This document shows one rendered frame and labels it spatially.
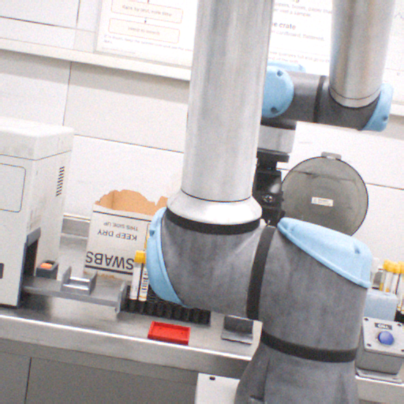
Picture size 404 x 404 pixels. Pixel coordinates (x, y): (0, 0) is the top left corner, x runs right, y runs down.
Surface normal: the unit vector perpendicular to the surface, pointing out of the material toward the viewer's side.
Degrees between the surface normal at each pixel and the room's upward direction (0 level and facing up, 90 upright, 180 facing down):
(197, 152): 101
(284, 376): 68
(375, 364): 120
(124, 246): 90
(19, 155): 90
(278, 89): 90
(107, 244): 89
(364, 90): 141
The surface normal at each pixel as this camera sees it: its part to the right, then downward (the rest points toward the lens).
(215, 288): -0.27, 0.36
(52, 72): -0.04, 0.14
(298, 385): -0.19, -0.28
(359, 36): -0.18, 0.92
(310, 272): -0.32, -0.02
